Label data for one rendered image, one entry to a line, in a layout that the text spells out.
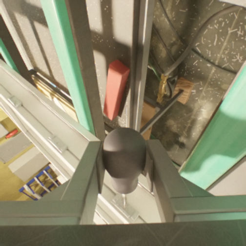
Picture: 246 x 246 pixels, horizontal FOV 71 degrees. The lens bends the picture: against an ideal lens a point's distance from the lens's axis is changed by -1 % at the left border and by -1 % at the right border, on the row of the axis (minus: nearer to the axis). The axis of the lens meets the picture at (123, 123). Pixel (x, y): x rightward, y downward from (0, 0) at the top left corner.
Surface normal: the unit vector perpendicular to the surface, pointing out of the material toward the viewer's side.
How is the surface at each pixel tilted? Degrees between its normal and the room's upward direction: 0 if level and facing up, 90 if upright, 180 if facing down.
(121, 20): 0
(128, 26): 0
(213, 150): 0
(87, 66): 90
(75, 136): 90
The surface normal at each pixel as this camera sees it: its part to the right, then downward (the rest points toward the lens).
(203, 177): -0.66, 0.59
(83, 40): 0.75, 0.52
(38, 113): -0.01, -0.62
